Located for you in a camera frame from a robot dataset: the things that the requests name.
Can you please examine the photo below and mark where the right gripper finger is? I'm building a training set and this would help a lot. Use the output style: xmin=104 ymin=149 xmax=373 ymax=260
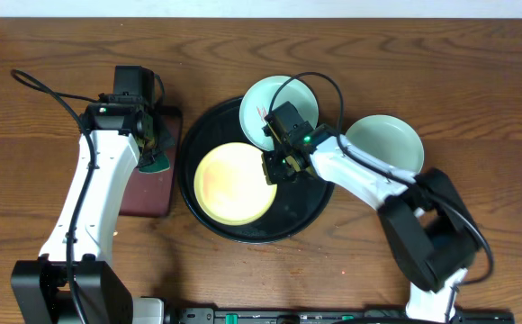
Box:
xmin=262 ymin=150 xmax=287 ymax=185
xmin=287 ymin=150 xmax=318 ymax=177

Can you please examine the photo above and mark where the light blue plate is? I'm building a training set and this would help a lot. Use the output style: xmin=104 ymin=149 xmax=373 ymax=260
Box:
xmin=345 ymin=115 xmax=425 ymax=173
xmin=239 ymin=76 xmax=319 ymax=151

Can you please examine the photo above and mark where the yellow plate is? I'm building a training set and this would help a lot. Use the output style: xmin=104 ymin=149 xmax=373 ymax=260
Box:
xmin=193 ymin=142 xmax=277 ymax=226

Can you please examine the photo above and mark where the green sponge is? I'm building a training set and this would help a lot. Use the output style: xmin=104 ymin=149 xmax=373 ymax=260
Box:
xmin=138 ymin=153 xmax=170 ymax=174

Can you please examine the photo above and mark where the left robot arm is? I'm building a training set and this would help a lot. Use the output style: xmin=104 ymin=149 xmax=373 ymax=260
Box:
xmin=11 ymin=66 xmax=175 ymax=324

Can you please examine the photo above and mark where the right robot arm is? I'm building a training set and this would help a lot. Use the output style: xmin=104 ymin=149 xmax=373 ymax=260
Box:
xmin=262 ymin=102 xmax=487 ymax=323

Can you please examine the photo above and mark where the round black tray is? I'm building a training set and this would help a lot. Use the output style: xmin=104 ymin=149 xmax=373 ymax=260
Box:
xmin=177 ymin=96 xmax=335 ymax=244

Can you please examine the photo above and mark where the rectangular black tray red mat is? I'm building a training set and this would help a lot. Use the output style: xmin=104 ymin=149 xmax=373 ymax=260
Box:
xmin=120 ymin=105 xmax=183 ymax=218

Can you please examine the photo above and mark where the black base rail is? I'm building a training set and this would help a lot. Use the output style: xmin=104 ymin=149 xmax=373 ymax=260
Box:
xmin=163 ymin=305 xmax=516 ymax=324

